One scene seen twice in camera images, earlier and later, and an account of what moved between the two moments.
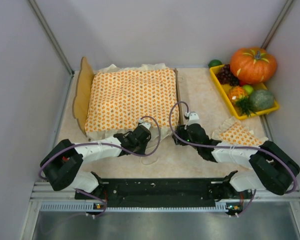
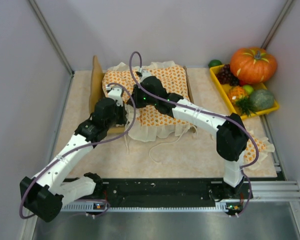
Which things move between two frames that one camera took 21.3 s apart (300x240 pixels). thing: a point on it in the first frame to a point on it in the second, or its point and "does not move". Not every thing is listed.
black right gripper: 187,135 to 134,99
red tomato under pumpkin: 242,83 does not move
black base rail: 162,191 does not move
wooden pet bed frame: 81,101 to 98,91
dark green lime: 214,62 does not move
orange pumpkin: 253,64 does not move
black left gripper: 142,135 to 121,112
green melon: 261,100 does not move
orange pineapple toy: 240,102 does not move
